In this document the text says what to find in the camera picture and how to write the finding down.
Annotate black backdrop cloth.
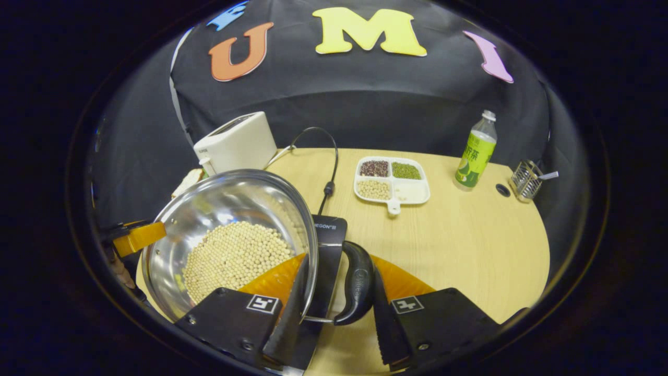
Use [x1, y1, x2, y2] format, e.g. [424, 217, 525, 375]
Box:
[89, 0, 590, 236]

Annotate white toaster cable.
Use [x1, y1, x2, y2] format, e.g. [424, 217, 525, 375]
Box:
[266, 146, 295, 169]

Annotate wire mesh utensil holder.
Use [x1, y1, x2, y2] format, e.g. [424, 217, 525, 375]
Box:
[510, 160, 544, 202]

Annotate white sectioned bean plate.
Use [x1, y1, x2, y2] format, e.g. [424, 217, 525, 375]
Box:
[354, 156, 431, 216]

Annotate green label drink bottle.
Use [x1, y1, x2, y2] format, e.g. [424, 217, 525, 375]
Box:
[454, 110, 497, 190]

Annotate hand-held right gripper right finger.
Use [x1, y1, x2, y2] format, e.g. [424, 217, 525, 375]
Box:
[372, 255, 502, 371]

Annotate steel pot with black handle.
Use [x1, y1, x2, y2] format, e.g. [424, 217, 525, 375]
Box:
[141, 169, 375, 327]

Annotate bread slice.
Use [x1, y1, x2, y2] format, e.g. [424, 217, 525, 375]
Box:
[172, 168, 204, 199]

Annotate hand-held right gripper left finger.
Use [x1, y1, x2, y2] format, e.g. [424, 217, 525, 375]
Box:
[175, 254, 312, 369]

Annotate heap of yellow soybeans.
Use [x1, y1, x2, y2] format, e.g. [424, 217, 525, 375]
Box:
[183, 221, 295, 304]

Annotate white toaster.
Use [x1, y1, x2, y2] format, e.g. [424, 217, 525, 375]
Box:
[193, 111, 278, 178]

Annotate black power cable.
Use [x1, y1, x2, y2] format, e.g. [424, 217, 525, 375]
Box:
[290, 127, 340, 216]

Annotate black induction cooktop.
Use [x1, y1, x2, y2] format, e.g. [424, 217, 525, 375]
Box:
[290, 214, 349, 374]

